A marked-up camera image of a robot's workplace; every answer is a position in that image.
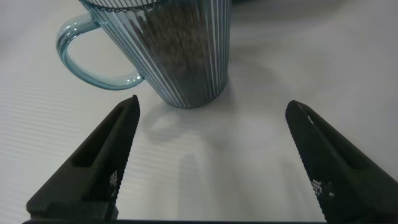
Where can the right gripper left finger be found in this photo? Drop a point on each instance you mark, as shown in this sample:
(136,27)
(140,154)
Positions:
(93,174)

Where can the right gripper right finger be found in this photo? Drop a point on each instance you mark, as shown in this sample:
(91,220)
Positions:
(348,180)

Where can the ribbed transparent blue cup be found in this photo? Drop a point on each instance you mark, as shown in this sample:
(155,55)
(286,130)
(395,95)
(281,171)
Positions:
(186,62)

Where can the brown coffee beans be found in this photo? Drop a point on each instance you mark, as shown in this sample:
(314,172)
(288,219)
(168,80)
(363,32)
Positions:
(180,40)

